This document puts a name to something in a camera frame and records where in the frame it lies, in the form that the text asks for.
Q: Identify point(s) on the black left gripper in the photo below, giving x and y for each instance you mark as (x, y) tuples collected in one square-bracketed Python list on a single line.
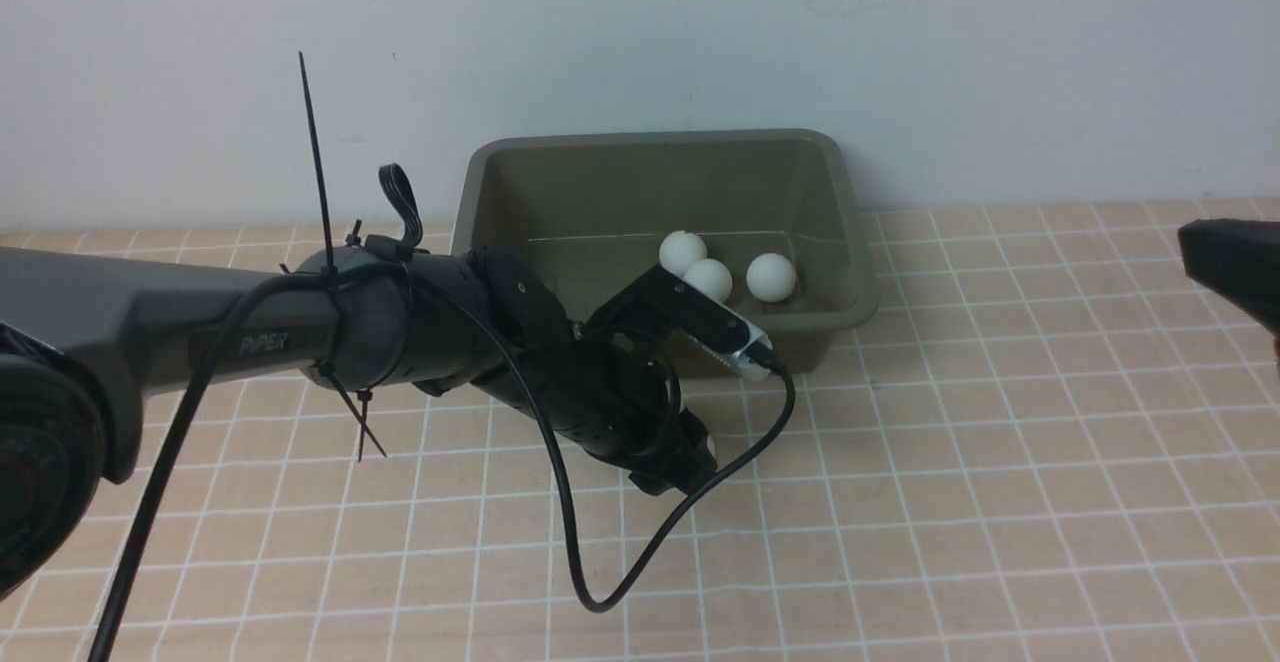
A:
[(614, 404)]

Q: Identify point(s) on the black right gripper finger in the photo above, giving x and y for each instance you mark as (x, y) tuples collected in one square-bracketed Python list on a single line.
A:
[(1238, 260)]

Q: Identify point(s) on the white ball logo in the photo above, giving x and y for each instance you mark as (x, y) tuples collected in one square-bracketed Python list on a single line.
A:
[(771, 278)]

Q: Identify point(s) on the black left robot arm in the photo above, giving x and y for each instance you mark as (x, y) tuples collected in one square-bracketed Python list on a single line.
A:
[(88, 339)]

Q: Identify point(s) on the peach checkered tablecloth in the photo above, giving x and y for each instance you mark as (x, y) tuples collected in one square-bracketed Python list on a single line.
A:
[(1047, 445)]

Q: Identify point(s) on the olive green plastic bin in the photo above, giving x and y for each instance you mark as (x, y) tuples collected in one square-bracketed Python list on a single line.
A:
[(588, 214)]

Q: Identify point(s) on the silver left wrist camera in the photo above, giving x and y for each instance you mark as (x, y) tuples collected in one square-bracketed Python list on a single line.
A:
[(658, 304)]

